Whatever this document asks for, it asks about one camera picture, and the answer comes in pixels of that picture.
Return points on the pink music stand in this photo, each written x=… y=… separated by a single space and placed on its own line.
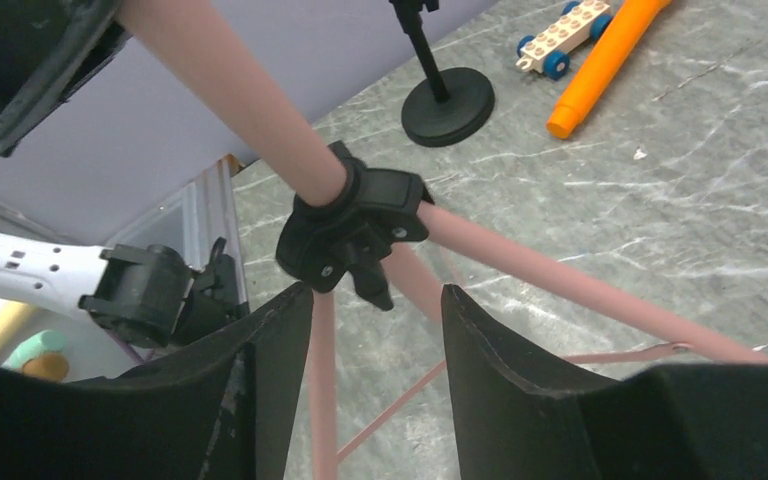
x=349 y=219

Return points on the black microphone stand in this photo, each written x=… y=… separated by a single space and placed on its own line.
x=449 y=105

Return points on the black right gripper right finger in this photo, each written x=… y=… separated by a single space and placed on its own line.
x=520 y=412

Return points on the white blue toy car chassis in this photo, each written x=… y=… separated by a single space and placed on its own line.
x=548 y=52

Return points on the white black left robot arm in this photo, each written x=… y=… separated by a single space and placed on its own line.
x=149 y=297

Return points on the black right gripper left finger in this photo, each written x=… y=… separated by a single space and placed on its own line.
x=220 y=408

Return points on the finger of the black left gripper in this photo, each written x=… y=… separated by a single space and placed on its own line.
x=49 y=49

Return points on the orange toy microphone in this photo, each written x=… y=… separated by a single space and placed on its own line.
x=603 y=63

